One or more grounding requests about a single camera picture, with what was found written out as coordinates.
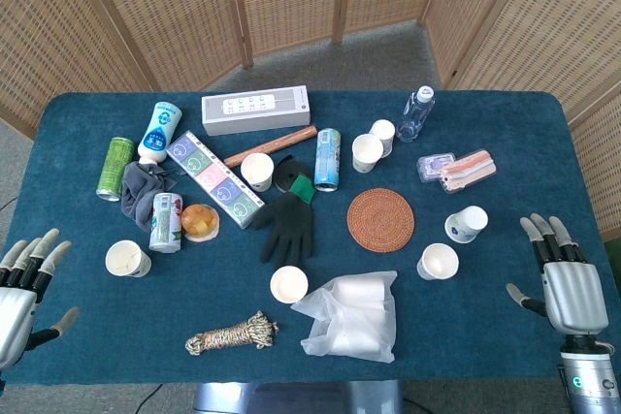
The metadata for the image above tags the clear plastic water bottle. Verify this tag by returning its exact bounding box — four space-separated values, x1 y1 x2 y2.
395 84 437 143

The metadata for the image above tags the paper cup with fern print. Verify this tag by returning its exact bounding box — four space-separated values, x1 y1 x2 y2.
240 152 276 193

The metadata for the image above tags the white squeeze bottle blue label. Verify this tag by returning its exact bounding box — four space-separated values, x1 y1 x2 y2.
137 101 184 166

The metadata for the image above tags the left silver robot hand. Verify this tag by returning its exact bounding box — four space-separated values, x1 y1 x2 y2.
0 228 81 371

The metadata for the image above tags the white green drink can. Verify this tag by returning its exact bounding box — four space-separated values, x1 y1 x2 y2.
147 191 184 254

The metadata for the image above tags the black glove green cuff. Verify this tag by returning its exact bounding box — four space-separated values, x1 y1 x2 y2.
249 174 317 266

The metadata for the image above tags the pink razor pack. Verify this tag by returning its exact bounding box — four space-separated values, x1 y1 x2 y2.
439 148 498 196

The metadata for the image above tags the grey cloth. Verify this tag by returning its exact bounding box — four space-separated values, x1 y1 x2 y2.
119 160 179 234

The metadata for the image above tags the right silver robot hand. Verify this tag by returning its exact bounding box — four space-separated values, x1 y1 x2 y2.
507 212 610 336

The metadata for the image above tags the brown wooden stick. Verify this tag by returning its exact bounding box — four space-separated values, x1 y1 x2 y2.
223 125 319 169

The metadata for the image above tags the beige rope bundle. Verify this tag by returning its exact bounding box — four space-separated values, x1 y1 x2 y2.
184 309 280 357

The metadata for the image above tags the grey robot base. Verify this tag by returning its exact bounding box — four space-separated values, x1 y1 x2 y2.
192 379 405 414

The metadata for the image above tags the white plastic bag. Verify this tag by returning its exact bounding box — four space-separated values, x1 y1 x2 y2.
289 270 399 365

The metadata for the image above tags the multicolour tissue pack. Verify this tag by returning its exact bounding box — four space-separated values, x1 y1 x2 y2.
165 130 267 230

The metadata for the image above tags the round woven coaster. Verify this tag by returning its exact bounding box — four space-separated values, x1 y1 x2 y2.
346 187 416 255

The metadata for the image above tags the blue table cloth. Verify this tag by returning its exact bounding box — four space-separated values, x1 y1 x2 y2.
0 88 583 386

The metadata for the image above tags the white paper cup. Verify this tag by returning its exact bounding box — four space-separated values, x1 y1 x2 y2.
443 205 489 244
369 118 397 159
105 239 152 279
269 265 311 305
351 133 385 175
416 242 460 282

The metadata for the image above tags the orange fruit jelly cup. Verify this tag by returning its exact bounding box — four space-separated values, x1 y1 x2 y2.
181 204 222 243

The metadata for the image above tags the light blue drink can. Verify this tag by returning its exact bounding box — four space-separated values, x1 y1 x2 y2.
313 127 343 193

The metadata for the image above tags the purple plastic blister pack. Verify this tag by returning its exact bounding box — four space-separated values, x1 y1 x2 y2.
416 151 457 185

